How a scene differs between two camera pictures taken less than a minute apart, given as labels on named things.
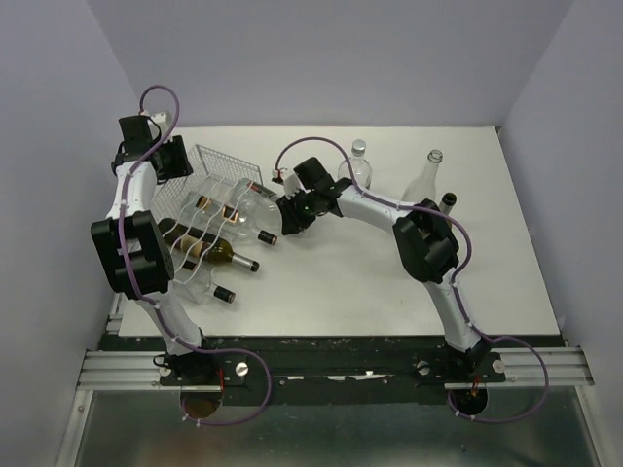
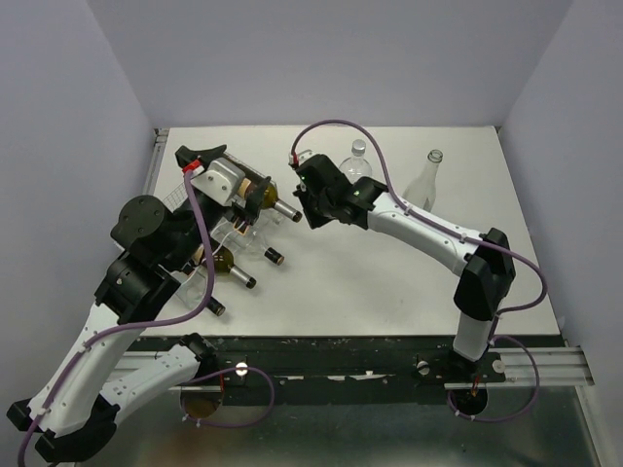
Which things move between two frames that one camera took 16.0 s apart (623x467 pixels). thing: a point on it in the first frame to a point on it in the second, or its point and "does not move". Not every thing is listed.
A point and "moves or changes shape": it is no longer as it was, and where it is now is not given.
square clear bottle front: [197, 288] moves or changes shape
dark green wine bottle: [201, 244] moves or changes shape
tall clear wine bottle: [422, 186] does not move
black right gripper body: [299, 211] to [315, 210]
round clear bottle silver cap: [361, 167] does not move
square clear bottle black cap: [236, 211] moves or changes shape
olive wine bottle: [446, 205] to [269, 200]
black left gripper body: [174, 159] to [183, 254]
